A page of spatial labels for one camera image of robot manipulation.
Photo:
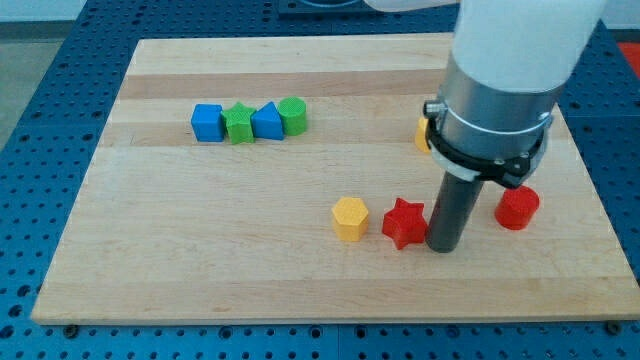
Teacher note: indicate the green cylinder block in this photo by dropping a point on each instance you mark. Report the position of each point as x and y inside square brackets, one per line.
[292, 111]

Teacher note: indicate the yellow block behind arm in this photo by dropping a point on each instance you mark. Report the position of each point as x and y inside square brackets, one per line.
[420, 137]

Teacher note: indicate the blue triangle block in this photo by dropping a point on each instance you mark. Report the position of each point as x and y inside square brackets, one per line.
[266, 123]

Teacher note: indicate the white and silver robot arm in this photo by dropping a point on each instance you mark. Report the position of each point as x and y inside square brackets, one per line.
[507, 67]

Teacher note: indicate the blue cube block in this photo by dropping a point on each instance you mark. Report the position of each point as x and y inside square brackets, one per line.
[207, 123]

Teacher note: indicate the green star block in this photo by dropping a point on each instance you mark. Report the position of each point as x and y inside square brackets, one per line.
[238, 123]

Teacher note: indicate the wooden board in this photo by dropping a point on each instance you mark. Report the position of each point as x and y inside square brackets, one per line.
[167, 230]

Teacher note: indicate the red cylinder block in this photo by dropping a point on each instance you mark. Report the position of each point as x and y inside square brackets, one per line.
[517, 207]

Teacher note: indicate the red star block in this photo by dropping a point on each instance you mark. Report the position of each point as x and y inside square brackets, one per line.
[405, 224]

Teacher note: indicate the yellow hexagon block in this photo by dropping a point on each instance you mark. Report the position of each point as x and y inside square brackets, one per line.
[350, 219]

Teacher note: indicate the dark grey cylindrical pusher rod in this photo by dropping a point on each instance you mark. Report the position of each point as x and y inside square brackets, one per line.
[455, 202]

